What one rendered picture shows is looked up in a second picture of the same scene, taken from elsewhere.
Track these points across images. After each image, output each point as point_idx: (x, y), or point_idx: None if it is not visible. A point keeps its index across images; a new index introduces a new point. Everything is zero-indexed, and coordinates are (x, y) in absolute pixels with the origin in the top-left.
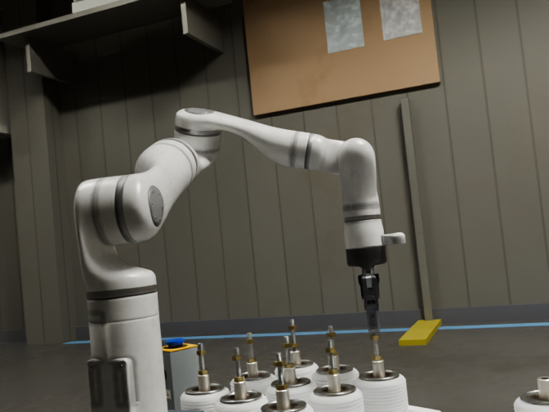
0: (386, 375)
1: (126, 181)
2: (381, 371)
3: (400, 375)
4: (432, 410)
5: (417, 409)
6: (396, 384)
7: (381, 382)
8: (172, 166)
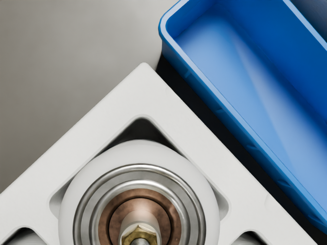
0: (135, 203)
1: None
2: (158, 226)
3: (147, 159)
4: (139, 82)
5: (114, 117)
6: (206, 180)
7: (210, 226)
8: None
